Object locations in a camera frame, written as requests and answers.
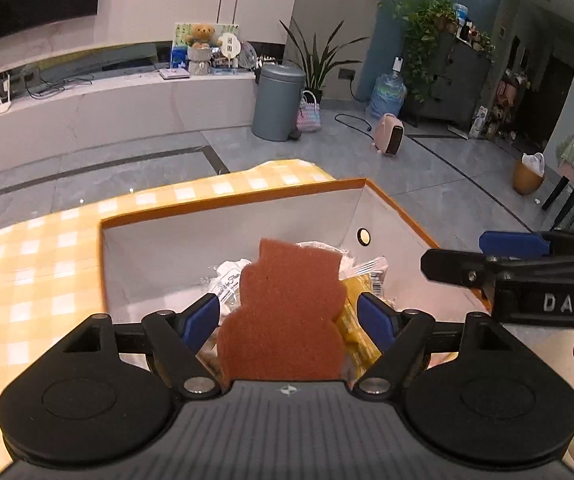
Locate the pink space heater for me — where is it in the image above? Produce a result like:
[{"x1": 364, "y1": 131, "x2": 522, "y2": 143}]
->
[{"x1": 374, "y1": 113, "x2": 404, "y2": 156}]

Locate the grey trash can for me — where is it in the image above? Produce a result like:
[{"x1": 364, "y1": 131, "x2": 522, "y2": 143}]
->
[{"x1": 251, "y1": 64, "x2": 305, "y2": 142}]

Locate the blue water jug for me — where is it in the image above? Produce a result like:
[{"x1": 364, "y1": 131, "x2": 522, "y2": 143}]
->
[{"x1": 368, "y1": 58, "x2": 407, "y2": 119}]

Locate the white bubble wrap bundle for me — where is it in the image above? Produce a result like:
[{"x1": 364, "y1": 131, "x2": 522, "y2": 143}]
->
[{"x1": 209, "y1": 259, "x2": 251, "y2": 318}]

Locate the brown cat-shaped sponge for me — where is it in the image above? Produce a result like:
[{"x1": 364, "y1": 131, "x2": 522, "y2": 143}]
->
[{"x1": 216, "y1": 238, "x2": 346, "y2": 384}]

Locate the pastel woven bag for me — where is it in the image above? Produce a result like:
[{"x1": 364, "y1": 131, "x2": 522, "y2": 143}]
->
[{"x1": 296, "y1": 90, "x2": 322, "y2": 132}]

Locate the yellow snack packet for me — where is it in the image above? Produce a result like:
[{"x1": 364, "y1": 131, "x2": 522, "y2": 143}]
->
[{"x1": 336, "y1": 256, "x2": 389, "y2": 380}]

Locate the orange cardboard box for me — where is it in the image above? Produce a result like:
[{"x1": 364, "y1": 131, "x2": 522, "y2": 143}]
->
[{"x1": 98, "y1": 176, "x2": 491, "y2": 386}]

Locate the snake plant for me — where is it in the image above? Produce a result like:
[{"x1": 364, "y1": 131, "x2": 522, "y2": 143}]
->
[{"x1": 280, "y1": 21, "x2": 368, "y2": 100}]

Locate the dark cabinet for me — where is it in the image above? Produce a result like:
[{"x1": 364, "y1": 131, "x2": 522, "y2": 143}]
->
[{"x1": 404, "y1": 32, "x2": 491, "y2": 129}]

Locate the teddy bear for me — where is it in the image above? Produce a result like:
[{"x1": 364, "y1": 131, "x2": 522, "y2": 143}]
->
[{"x1": 185, "y1": 24, "x2": 215, "y2": 76}]

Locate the green picture card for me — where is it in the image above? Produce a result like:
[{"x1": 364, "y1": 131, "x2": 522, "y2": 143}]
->
[{"x1": 170, "y1": 23, "x2": 240, "y2": 75}]

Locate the white TV console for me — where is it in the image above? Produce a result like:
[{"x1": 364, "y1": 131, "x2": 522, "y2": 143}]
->
[{"x1": 0, "y1": 72, "x2": 256, "y2": 172}]

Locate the leafy green pothos plant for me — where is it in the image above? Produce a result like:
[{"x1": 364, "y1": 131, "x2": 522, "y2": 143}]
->
[{"x1": 392, "y1": 0, "x2": 456, "y2": 103}]

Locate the wicker basket with bag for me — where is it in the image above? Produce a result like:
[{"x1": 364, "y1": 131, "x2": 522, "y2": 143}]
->
[{"x1": 512, "y1": 153, "x2": 546, "y2": 196}]

